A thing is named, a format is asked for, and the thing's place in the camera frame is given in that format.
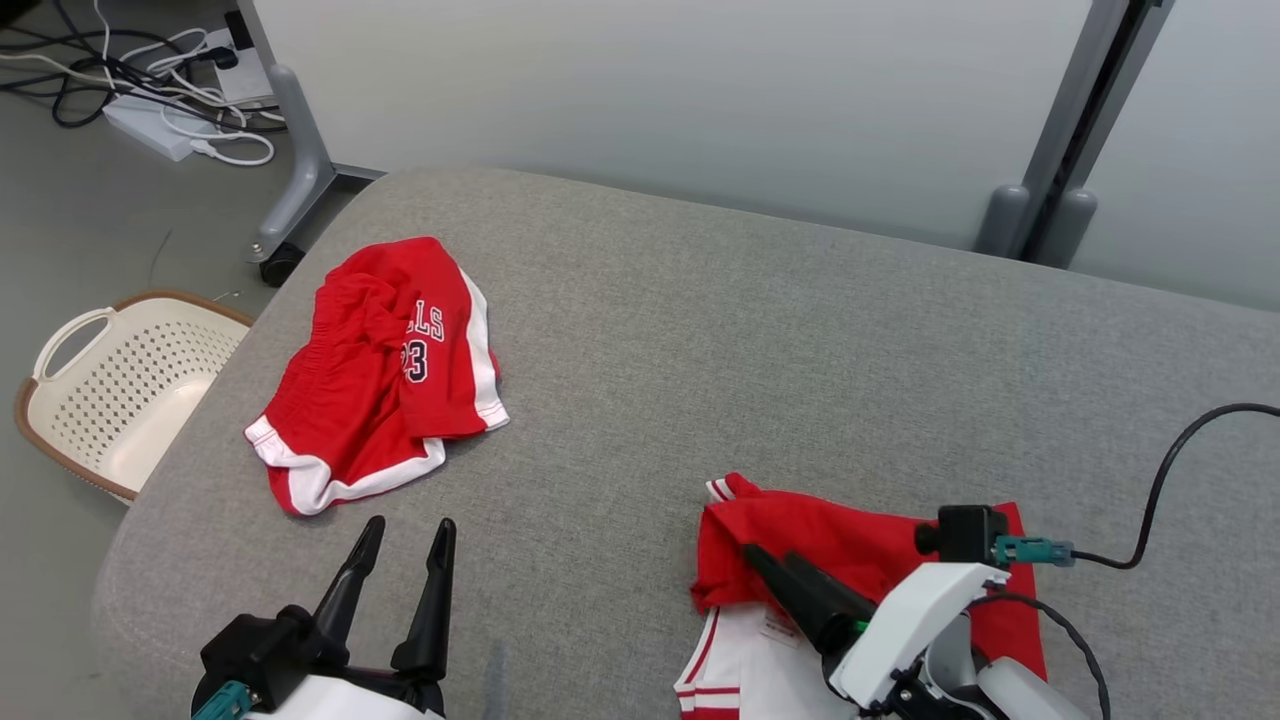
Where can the grey metal partition post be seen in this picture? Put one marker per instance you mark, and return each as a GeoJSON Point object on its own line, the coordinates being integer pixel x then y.
{"type": "Point", "coordinates": [1090, 100]}

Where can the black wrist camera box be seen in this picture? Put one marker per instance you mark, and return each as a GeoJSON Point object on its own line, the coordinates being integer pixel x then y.
{"type": "Point", "coordinates": [965, 535]}
{"type": "Point", "coordinates": [260, 650]}

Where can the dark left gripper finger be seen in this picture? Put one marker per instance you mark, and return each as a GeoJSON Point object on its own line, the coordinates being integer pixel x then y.
{"type": "Point", "coordinates": [430, 620]}
{"type": "Point", "coordinates": [350, 590]}

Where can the cream brown laundry basket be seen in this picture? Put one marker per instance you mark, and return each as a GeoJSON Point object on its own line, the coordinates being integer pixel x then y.
{"type": "Point", "coordinates": [130, 390]}

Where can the teal right camera connector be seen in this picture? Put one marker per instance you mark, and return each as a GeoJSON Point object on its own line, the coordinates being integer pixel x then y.
{"type": "Point", "coordinates": [1035, 551]}

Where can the red white basketball jersey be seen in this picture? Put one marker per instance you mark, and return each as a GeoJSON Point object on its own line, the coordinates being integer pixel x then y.
{"type": "Point", "coordinates": [850, 540]}

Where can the black caster wheel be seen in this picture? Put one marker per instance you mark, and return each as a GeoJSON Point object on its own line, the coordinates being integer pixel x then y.
{"type": "Point", "coordinates": [280, 268]}

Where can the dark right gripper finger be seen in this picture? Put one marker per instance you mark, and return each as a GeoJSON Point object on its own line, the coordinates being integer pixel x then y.
{"type": "Point", "coordinates": [835, 588]}
{"type": "Point", "coordinates": [810, 615]}

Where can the grey metal frame leg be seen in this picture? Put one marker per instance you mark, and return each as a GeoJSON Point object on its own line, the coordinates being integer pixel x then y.
{"type": "Point", "coordinates": [300, 150]}

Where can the teal left camera connector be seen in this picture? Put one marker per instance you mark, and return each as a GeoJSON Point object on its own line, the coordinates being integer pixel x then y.
{"type": "Point", "coordinates": [220, 702]}

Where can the white box with black plug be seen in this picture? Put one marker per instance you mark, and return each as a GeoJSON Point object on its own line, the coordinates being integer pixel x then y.
{"type": "Point", "coordinates": [240, 75]}

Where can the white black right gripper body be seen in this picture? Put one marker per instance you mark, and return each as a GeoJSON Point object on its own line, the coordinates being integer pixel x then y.
{"type": "Point", "coordinates": [910, 620]}

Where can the teal camera connector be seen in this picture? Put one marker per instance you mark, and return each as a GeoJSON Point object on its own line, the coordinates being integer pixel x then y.
{"type": "Point", "coordinates": [1035, 551]}
{"type": "Point", "coordinates": [220, 702]}

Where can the red white basketball shorts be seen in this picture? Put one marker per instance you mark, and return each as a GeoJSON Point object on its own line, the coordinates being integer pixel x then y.
{"type": "Point", "coordinates": [360, 400]}

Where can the white power strip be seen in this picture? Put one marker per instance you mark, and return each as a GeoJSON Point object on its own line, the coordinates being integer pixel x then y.
{"type": "Point", "coordinates": [150, 125]}

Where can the grey rounded post foot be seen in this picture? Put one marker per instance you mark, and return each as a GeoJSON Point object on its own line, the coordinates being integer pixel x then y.
{"type": "Point", "coordinates": [1002, 220]}
{"type": "Point", "coordinates": [1068, 228]}

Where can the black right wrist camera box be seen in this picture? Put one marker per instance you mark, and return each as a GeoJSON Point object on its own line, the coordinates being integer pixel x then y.
{"type": "Point", "coordinates": [965, 535]}

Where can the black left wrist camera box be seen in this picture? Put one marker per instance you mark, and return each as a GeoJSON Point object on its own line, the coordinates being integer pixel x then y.
{"type": "Point", "coordinates": [260, 650]}

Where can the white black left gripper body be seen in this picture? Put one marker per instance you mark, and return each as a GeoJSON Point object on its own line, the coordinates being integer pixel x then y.
{"type": "Point", "coordinates": [370, 695]}

